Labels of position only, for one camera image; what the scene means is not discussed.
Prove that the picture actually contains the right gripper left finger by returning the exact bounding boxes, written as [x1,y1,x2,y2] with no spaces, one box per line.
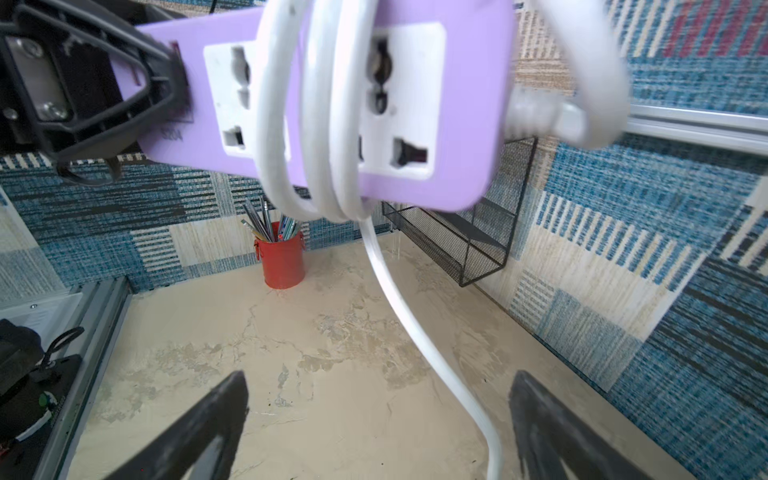
[108,370,249,479]

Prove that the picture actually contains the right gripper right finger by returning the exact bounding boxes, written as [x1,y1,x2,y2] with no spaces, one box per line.
[508,370,648,479]

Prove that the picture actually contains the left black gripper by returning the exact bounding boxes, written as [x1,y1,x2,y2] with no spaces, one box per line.
[1,1,189,183]

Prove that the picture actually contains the white cord of purple strip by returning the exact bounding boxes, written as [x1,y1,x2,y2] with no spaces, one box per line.
[254,0,632,480]

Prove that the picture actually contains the purple power strip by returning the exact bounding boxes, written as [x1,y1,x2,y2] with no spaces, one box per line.
[139,1,516,212]

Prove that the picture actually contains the red pen cup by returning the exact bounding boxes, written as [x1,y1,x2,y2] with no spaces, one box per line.
[254,231,305,290]

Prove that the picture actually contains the pens in red cup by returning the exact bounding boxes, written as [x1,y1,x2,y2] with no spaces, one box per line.
[241,196,302,243]

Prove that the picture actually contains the aluminium front rail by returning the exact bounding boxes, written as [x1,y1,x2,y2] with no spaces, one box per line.
[1,277,132,479]

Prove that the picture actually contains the black wire shelf rack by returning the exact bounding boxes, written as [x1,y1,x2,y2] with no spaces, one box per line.
[381,137,538,287]

